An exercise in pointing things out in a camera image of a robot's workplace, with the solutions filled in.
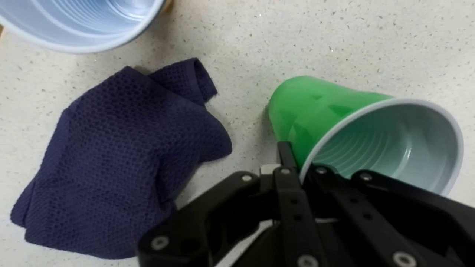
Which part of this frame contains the navy blue cloth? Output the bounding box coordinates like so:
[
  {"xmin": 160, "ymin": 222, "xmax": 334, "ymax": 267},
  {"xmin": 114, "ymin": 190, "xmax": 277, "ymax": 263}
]
[{"xmin": 9, "ymin": 57, "xmax": 234, "ymax": 260}]

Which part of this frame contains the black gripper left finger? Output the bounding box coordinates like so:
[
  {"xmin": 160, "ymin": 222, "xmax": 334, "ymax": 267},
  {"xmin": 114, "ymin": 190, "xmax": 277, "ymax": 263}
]
[{"xmin": 136, "ymin": 142, "xmax": 323, "ymax": 267}]

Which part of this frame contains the green plastic cup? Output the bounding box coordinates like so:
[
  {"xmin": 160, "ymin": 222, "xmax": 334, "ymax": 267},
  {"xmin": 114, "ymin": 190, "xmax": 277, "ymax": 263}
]
[{"xmin": 266, "ymin": 75, "xmax": 466, "ymax": 198}]

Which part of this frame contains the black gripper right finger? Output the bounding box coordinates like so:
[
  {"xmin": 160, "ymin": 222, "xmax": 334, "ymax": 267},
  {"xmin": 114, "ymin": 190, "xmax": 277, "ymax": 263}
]
[{"xmin": 301, "ymin": 164, "xmax": 475, "ymax": 267}]

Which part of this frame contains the blue plastic cup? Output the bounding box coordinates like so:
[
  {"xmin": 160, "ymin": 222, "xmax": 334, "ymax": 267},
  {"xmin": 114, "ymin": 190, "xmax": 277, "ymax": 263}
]
[{"xmin": 0, "ymin": 0, "xmax": 168, "ymax": 55}]

